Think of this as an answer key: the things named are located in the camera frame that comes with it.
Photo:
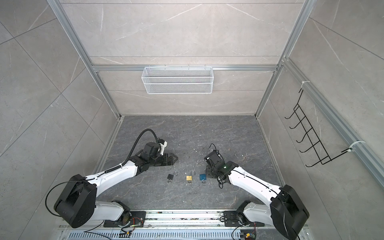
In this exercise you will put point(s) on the black wire hook rack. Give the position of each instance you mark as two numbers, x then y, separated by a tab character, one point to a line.
310	135

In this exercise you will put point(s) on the white slotted cable duct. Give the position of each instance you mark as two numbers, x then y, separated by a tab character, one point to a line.
156	235

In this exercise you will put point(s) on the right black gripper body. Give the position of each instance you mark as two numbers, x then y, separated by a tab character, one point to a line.
213	170

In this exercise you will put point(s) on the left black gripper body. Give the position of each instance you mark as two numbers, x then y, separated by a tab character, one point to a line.
160	160

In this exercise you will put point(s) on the aluminium mounting rail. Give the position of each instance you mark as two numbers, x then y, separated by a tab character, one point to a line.
183	219

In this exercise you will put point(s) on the teal blue padlock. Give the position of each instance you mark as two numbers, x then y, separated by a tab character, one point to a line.
203	178

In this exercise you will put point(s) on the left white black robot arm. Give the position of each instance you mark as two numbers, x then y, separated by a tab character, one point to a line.
78	204

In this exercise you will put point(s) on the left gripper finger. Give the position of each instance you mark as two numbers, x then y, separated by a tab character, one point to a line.
170	162
172	157

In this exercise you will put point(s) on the white wire mesh basket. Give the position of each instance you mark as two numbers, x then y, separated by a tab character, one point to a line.
178	80

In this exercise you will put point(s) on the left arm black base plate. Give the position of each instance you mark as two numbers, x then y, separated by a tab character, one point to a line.
133	219

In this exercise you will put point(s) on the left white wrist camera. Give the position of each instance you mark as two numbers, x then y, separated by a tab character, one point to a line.
163	144

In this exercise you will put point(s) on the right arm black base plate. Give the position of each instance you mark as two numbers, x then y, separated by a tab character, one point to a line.
237	219

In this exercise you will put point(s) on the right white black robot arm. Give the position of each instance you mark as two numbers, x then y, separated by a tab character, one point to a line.
281	206

